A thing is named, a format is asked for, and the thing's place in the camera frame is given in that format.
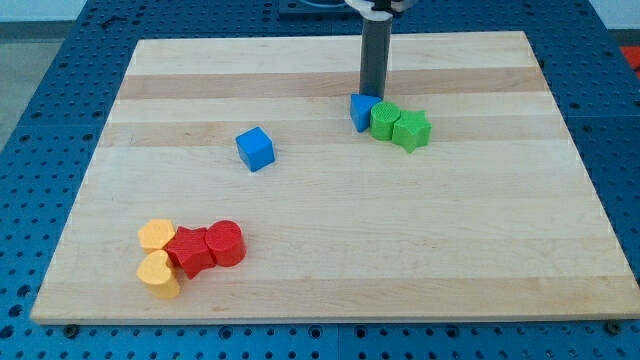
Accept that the blue cube block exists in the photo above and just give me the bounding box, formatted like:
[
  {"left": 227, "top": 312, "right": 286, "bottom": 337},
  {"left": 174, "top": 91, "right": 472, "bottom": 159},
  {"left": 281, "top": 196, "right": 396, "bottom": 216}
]
[{"left": 235, "top": 127, "right": 275, "bottom": 172}]

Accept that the green cylinder block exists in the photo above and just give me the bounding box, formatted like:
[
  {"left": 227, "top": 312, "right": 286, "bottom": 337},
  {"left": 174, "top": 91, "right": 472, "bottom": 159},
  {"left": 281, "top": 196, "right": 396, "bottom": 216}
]
[{"left": 370, "top": 101, "right": 401, "bottom": 141}]

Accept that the blue triangle block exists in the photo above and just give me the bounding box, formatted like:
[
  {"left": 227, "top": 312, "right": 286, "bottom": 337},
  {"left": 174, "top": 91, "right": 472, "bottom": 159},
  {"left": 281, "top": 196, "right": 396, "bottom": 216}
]
[{"left": 350, "top": 94, "right": 382, "bottom": 133}]

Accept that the green star block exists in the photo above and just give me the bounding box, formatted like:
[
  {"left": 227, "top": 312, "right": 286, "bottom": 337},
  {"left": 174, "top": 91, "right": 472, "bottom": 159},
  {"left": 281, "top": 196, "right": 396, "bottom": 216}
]
[{"left": 391, "top": 110, "right": 432, "bottom": 153}]

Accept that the wooden board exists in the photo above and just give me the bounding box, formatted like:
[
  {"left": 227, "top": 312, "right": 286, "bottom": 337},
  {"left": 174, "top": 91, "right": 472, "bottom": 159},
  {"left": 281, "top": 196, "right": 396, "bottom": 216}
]
[{"left": 31, "top": 31, "right": 639, "bottom": 325}]

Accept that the red star block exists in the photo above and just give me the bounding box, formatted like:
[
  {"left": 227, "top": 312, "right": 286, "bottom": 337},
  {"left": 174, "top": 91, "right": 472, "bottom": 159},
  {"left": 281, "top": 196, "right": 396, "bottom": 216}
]
[{"left": 165, "top": 226, "right": 216, "bottom": 280}]

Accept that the red cylinder block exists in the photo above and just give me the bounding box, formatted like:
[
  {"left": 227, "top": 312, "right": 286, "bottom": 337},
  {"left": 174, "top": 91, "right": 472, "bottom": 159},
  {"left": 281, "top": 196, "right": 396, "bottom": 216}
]
[{"left": 205, "top": 220, "right": 247, "bottom": 267}]

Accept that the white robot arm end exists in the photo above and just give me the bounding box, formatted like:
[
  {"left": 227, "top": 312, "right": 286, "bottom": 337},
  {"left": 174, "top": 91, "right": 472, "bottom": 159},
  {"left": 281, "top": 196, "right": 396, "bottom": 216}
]
[{"left": 345, "top": 0, "right": 419, "bottom": 21}]

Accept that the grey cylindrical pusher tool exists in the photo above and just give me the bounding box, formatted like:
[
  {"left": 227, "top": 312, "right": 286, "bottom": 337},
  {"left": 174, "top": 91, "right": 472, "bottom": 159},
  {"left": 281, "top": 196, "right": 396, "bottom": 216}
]
[{"left": 359, "top": 18, "right": 393, "bottom": 98}]

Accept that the yellow hexagon block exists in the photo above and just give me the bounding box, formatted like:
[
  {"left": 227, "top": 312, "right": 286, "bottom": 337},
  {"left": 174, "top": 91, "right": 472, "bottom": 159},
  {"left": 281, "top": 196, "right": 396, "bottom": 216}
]
[{"left": 137, "top": 219, "right": 176, "bottom": 254}]

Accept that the yellow heart block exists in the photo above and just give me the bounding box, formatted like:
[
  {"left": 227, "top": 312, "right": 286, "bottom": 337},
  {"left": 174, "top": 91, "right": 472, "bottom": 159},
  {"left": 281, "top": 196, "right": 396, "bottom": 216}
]
[{"left": 136, "top": 250, "right": 181, "bottom": 299}]

